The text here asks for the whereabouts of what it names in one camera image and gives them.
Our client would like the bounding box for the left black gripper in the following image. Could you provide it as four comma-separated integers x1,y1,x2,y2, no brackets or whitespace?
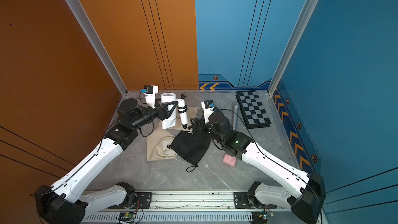
130,97,177,132

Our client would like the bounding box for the white hair dryer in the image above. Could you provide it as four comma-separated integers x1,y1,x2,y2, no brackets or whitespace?
161,93,188,129

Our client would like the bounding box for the black drawstring pouch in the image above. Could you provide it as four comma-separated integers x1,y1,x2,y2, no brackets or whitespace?
167,131,211,173

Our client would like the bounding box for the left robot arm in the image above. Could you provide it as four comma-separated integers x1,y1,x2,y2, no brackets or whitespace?
32,99,185,224

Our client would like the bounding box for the pink hair dryer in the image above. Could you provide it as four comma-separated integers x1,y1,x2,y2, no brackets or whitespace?
222,154,237,167

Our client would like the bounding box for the grey microphone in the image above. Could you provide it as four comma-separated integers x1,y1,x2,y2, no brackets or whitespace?
231,102,239,130

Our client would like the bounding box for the folded checkered chess board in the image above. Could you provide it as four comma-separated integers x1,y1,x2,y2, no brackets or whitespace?
236,91,271,129

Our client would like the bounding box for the right green circuit board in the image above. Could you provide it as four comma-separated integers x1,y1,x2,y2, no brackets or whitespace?
250,212,274,224

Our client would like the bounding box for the green circuit board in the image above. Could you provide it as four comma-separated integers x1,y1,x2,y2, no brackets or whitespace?
118,212,137,224
250,212,274,224

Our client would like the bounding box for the left green circuit board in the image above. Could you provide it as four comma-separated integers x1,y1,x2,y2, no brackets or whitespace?
118,212,137,224

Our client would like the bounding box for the beige printed drawstring pouch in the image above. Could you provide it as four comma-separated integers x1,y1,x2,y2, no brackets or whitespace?
158,105,200,132

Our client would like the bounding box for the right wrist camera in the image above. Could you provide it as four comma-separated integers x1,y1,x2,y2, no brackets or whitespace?
201,100,215,124

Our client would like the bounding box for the beige crumpled drawstring pouch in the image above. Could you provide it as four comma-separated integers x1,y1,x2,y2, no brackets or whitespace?
146,125,177,162

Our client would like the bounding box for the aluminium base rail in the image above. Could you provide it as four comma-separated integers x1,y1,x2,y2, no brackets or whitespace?
81,190,296,224

